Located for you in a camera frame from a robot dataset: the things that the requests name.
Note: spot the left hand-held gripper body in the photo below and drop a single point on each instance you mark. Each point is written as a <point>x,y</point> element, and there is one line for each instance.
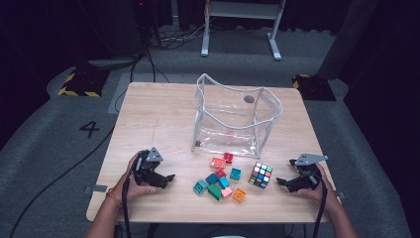
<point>145,172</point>

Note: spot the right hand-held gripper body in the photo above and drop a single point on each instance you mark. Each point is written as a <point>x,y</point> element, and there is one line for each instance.
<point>308,177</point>

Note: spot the multicoloured puzzle cube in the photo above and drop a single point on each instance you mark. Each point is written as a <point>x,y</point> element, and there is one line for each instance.
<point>261,175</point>

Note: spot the mint toy block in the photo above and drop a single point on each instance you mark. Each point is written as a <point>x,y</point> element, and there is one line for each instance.
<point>200,187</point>

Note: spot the blue toy block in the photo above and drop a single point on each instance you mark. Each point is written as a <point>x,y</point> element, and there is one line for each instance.
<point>212,178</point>

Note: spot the green toy block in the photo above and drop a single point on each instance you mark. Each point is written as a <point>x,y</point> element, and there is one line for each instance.
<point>214,192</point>

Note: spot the orange toy block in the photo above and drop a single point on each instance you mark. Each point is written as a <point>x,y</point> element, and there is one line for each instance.
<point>239,195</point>

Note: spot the teal toy block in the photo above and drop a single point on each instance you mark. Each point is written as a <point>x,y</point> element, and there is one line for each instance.
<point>235,174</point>

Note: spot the red toy block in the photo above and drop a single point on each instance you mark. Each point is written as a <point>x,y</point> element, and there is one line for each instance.
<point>228,157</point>
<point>220,173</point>

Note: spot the cyan toy block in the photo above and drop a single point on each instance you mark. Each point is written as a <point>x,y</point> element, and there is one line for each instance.
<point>224,182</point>

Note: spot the pink toy block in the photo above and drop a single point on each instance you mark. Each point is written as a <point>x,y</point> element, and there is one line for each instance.
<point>227,192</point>

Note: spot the clear plastic bag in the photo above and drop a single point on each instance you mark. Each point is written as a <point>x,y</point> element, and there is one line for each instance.
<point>231,110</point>

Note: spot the person's right hand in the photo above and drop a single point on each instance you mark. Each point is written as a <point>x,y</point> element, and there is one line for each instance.
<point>325,193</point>

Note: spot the person's left hand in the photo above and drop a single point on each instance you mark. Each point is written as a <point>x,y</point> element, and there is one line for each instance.
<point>127,186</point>

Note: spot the grey tape strip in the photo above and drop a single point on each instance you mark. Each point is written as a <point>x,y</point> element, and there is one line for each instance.
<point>95,189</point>
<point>342,195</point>

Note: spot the grey round sticker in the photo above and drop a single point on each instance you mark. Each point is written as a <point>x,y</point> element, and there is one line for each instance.
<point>249,99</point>

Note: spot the black yellow striped floor mat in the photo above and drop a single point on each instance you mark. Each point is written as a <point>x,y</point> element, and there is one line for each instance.
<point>84,84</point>
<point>313,87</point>

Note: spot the person's white clothing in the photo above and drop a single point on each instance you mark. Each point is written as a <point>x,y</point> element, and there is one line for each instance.
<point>228,236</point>

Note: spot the black equipment cabinet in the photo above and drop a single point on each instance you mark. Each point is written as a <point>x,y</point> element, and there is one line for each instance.
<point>115,29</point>

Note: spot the grey padded post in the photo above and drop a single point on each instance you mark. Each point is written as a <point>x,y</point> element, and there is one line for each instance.
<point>346,39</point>

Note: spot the white metal desk frame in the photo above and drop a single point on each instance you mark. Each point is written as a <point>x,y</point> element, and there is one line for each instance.
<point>242,10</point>

